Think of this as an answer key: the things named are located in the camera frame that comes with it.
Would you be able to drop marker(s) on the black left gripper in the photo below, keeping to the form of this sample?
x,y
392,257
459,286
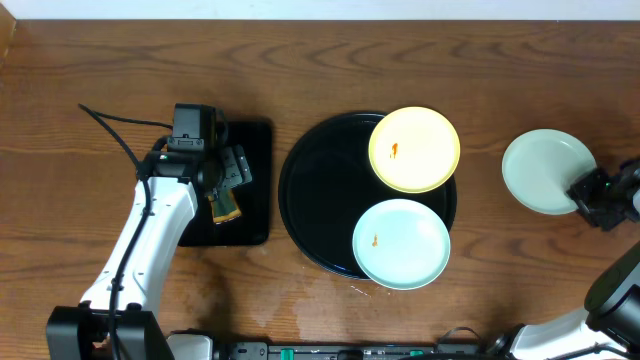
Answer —
x,y
234,167

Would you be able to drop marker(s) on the black rectangular tray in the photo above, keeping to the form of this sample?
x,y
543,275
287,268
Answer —
x,y
253,199

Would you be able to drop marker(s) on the round black tray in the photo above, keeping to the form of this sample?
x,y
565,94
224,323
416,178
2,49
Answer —
x,y
327,183

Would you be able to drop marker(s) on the yellow plate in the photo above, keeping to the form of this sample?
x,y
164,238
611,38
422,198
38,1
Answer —
x,y
414,149

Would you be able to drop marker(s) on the pale green plate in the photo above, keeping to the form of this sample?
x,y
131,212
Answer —
x,y
539,166

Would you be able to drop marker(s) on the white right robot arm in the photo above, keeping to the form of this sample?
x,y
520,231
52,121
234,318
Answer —
x,y
608,324

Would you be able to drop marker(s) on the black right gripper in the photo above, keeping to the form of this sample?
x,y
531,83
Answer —
x,y
578,191

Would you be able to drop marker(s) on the light blue plate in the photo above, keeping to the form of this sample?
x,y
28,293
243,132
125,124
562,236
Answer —
x,y
401,244

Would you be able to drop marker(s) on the green and yellow sponge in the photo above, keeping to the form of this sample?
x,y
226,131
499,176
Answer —
x,y
228,209

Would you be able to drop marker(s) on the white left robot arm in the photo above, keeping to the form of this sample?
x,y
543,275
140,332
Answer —
x,y
122,303

